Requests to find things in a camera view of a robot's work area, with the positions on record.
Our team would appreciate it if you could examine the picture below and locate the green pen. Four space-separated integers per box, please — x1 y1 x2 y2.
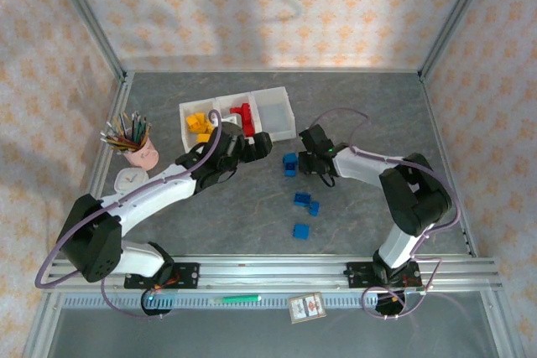
213 293 262 304

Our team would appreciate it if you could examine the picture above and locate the black round device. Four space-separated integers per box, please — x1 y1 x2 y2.
374 293 406 319
141 288 175 318

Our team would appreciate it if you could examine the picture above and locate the small white clock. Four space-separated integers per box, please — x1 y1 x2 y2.
113 167 152 194

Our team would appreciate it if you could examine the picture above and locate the small picture card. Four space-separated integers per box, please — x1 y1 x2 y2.
287 292 326 324

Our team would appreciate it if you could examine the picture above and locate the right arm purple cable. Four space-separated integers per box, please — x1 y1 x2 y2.
309 106 465 321

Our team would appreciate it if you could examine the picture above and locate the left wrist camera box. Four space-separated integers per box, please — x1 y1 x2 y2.
221 112 244 129

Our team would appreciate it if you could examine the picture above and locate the wide aluminium base rail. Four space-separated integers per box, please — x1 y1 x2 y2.
44 255 503 294

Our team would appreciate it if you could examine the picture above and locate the aluminium frame post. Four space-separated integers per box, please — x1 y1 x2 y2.
45 0 129 80
419 0 500 81

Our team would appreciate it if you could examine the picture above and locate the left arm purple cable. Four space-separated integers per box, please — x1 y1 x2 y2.
35 109 223 321

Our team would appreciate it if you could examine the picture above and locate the grey slotted cable duct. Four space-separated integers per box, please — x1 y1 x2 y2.
62 293 492 309

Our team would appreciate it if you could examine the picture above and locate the aluminium table edge rail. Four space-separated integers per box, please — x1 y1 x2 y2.
69 72 135 258
419 72 479 257

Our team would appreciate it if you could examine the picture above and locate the pink pencil cup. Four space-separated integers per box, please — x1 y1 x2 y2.
121 133 160 170

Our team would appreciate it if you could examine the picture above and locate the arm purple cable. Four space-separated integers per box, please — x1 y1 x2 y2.
309 106 465 321
35 109 223 321

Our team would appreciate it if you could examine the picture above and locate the translucent white plastic bin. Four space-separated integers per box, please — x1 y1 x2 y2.
250 86 297 143
179 99 222 153
215 93 263 141

